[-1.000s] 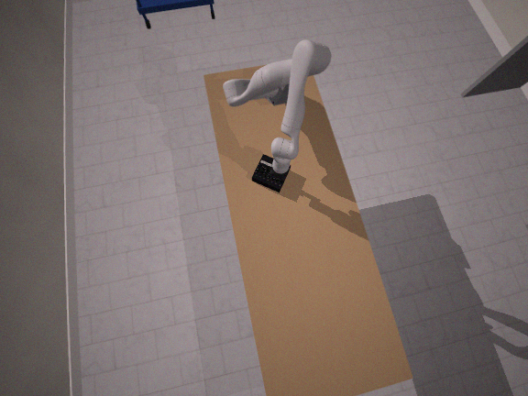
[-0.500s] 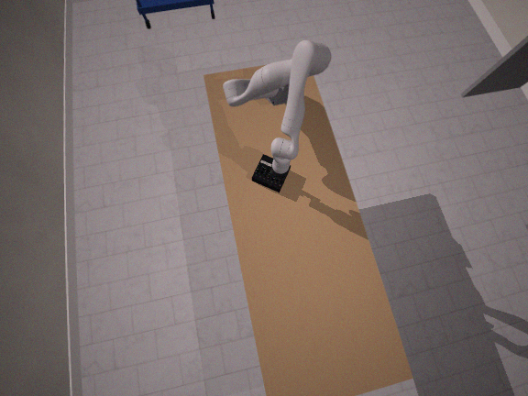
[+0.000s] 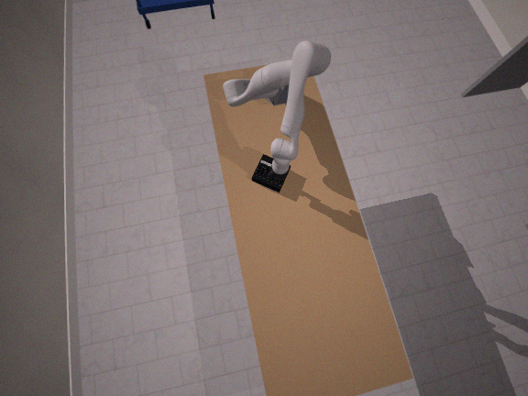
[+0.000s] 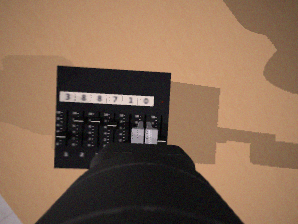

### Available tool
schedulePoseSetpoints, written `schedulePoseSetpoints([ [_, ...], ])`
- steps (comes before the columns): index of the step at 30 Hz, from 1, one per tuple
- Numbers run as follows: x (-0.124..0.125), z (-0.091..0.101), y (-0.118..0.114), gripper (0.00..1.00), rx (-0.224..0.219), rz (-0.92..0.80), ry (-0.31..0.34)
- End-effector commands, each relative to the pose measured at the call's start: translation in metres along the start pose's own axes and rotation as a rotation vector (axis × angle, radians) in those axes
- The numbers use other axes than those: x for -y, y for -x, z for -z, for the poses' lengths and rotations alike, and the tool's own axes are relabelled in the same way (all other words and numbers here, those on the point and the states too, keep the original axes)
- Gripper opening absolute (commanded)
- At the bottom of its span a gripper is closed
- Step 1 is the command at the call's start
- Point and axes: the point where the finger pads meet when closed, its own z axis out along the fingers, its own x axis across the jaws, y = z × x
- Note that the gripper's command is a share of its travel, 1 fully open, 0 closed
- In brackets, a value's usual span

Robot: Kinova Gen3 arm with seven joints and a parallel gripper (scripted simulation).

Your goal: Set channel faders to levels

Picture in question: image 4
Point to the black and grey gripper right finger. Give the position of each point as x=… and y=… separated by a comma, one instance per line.
x=150, y=134

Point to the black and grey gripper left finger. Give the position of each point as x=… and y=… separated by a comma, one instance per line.
x=137, y=135

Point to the black lighting desk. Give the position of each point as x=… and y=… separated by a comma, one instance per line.
x=97, y=106

